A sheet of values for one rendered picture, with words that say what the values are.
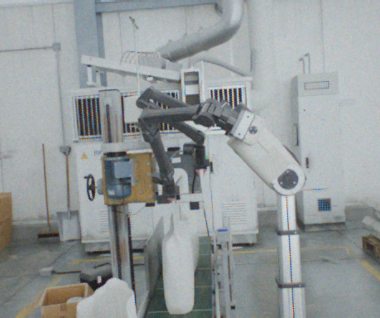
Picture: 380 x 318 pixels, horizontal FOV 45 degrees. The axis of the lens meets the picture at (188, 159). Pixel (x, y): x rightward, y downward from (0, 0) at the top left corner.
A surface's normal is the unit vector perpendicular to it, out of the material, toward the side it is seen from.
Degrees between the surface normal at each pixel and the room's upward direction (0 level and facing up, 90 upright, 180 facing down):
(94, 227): 90
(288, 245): 90
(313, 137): 90
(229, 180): 90
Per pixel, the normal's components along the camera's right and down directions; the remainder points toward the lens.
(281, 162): 0.34, 0.44
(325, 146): -0.04, 0.06
